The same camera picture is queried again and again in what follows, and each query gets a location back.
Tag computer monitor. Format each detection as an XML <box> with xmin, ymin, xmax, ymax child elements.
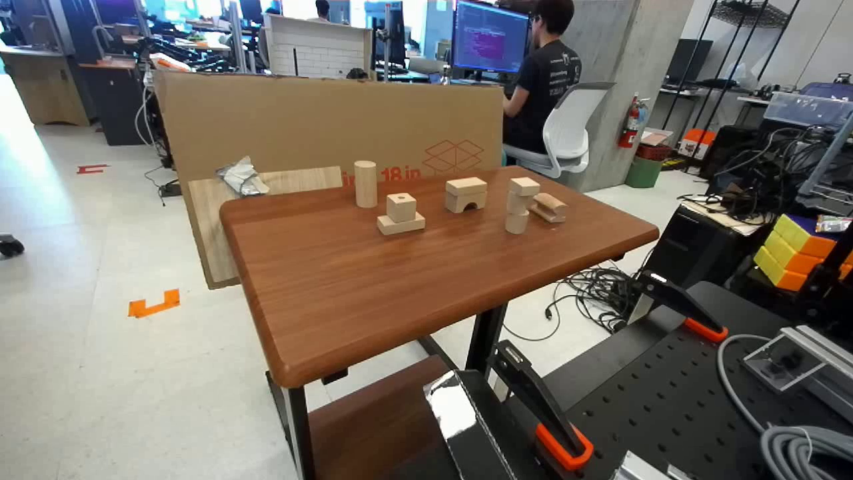
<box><xmin>451</xmin><ymin>0</ymin><xmax>529</xmax><ymax>76</ymax></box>

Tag light wooden board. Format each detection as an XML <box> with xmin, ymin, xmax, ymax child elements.
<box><xmin>185</xmin><ymin>167</ymin><xmax>344</xmax><ymax>292</ymax></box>

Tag small square wooden block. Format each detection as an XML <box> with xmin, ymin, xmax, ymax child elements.
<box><xmin>388</xmin><ymin>193</ymin><xmax>417</xmax><ymax>225</ymax></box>

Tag tall wooden block stack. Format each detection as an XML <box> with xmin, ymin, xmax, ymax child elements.
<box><xmin>505</xmin><ymin>177</ymin><xmax>541</xmax><ymax>236</ymax></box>

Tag wooden cylinder block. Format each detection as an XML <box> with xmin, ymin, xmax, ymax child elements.
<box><xmin>356</xmin><ymin>161</ymin><xmax>380</xmax><ymax>209</ymax></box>

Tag white office chair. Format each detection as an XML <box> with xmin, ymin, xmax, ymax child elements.
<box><xmin>505</xmin><ymin>85</ymin><xmax>606</xmax><ymax>179</ymax></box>

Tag small stacked wooden blocks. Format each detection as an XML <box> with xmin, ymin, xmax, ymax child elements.
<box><xmin>530</xmin><ymin>193</ymin><xmax>569</xmax><ymax>225</ymax></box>

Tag red fire extinguisher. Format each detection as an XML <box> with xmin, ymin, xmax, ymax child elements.
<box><xmin>619</xmin><ymin>97</ymin><xmax>647</xmax><ymax>151</ymax></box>

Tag grey power outlet box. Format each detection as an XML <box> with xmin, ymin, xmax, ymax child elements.
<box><xmin>745</xmin><ymin>325</ymin><xmax>853</xmax><ymax>392</ymax></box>

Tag large cardboard box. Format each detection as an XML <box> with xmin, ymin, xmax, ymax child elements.
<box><xmin>156</xmin><ymin>72</ymin><xmax>502</xmax><ymax>181</ymax></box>

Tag brown wooden table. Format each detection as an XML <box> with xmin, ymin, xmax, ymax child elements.
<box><xmin>229</xmin><ymin>167</ymin><xmax>658</xmax><ymax>480</ymax></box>

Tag grey cable bundle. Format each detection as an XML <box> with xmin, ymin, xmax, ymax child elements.
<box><xmin>714</xmin><ymin>332</ymin><xmax>853</xmax><ymax>480</ymax></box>

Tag person in black shirt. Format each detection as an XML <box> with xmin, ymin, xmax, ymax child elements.
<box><xmin>505</xmin><ymin>0</ymin><xmax>582</xmax><ymax>152</ymax></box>

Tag green bucket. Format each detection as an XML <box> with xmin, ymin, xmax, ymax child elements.
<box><xmin>625</xmin><ymin>159</ymin><xmax>662</xmax><ymax>191</ymax></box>

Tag black metal shelf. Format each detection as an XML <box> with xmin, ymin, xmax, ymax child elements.
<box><xmin>658</xmin><ymin>0</ymin><xmax>802</xmax><ymax>136</ymax></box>

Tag wooden arch block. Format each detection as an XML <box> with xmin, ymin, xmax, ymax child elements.
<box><xmin>446</xmin><ymin>177</ymin><xmax>489</xmax><ymax>213</ymax></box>

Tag crumpled white paper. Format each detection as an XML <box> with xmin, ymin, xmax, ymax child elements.
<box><xmin>220</xmin><ymin>159</ymin><xmax>269</xmax><ymax>197</ymax></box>

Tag black orange clamp near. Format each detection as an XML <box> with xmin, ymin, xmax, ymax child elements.
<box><xmin>490</xmin><ymin>343</ymin><xmax>595</xmax><ymax>472</ymax></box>

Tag flat rectangular wooden block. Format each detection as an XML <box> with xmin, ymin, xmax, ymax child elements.
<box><xmin>377</xmin><ymin>213</ymin><xmax>426</xmax><ymax>239</ymax></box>

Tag black orange clamp far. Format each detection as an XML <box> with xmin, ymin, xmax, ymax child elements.
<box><xmin>629</xmin><ymin>269</ymin><xmax>727</xmax><ymax>345</ymax></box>

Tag black perforated breadboard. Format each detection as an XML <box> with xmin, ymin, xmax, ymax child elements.
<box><xmin>462</xmin><ymin>281</ymin><xmax>853</xmax><ymax>480</ymax></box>

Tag black orange clamp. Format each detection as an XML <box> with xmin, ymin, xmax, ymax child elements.
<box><xmin>629</xmin><ymin>269</ymin><xmax>727</xmax><ymax>345</ymax></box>
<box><xmin>490</xmin><ymin>343</ymin><xmax>595</xmax><ymax>472</ymax></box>

